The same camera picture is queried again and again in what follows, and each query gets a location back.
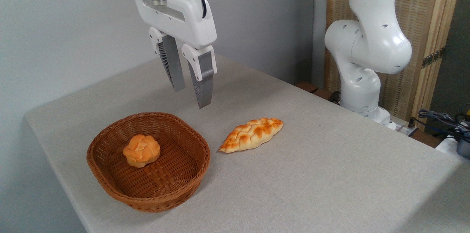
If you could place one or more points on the grey tablecloth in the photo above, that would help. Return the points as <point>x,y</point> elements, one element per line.
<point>312,174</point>

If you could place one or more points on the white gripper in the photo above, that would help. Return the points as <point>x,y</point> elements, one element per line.
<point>183,20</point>

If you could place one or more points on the brown wicker basket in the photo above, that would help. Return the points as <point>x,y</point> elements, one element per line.
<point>165,185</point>

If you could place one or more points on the grey device box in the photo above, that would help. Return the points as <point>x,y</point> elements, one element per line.
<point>464,146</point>

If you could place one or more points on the round bread roll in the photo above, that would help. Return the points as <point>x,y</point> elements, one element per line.
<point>141,150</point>

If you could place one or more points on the long braided bread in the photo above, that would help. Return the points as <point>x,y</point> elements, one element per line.
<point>253,133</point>

